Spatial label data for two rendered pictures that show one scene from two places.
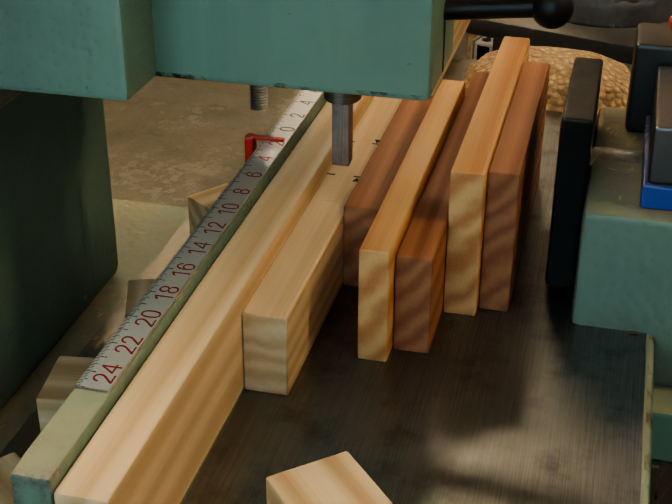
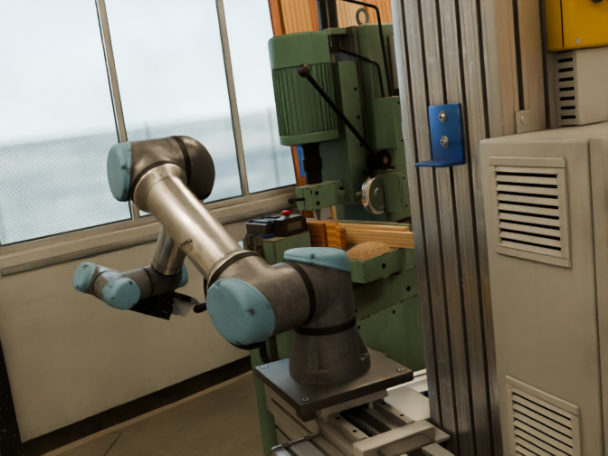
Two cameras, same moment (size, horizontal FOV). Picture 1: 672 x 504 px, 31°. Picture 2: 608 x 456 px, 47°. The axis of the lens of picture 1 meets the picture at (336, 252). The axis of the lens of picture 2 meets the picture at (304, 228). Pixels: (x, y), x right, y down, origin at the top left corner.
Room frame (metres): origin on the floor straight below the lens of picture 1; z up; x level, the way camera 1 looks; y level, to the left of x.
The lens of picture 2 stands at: (1.70, -1.73, 1.30)
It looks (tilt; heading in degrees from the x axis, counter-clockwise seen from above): 10 degrees down; 125
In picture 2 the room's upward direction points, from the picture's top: 7 degrees counter-clockwise
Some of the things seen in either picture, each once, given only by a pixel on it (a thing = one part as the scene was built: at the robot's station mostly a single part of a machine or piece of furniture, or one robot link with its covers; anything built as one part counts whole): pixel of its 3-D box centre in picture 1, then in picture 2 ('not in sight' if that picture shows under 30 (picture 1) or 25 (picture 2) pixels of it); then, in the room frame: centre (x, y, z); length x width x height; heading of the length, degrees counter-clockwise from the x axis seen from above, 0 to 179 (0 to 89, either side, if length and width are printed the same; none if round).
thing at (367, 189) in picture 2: not in sight; (376, 194); (0.72, 0.09, 1.02); 0.12 x 0.03 x 0.12; 76
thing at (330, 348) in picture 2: not in sight; (327, 343); (1.02, -0.71, 0.87); 0.15 x 0.15 x 0.10
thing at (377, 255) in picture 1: (417, 202); not in sight; (0.57, -0.04, 0.93); 0.22 x 0.01 x 0.06; 166
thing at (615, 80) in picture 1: (551, 70); (367, 247); (0.81, -0.15, 0.91); 0.12 x 0.09 x 0.03; 76
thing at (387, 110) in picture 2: not in sight; (394, 121); (0.77, 0.17, 1.23); 0.09 x 0.08 x 0.15; 76
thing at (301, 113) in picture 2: not in sight; (303, 90); (0.57, 0.00, 1.35); 0.18 x 0.18 x 0.31
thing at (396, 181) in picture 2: not in sight; (396, 191); (0.77, 0.14, 1.02); 0.09 x 0.07 x 0.12; 166
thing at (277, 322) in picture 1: (393, 119); (353, 235); (0.70, -0.04, 0.92); 0.55 x 0.02 x 0.04; 166
